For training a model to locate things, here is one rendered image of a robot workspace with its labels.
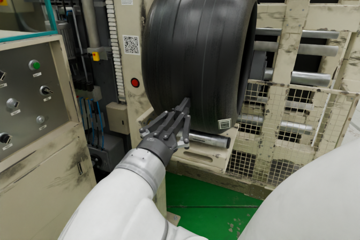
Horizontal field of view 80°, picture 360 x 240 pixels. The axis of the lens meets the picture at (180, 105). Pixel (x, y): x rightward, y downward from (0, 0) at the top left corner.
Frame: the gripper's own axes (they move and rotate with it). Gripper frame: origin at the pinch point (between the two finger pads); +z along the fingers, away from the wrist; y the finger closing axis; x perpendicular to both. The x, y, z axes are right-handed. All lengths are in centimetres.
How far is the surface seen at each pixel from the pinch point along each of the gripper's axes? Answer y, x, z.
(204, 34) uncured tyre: -3.2, -17.9, 9.0
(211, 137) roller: -4.4, 21.9, 14.3
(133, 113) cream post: 34.9, 23.8, 20.9
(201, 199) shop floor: 11, 119, 48
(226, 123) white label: -10.6, 9.0, 8.2
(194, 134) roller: 2.0, 22.1, 13.9
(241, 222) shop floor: -21, 118, 40
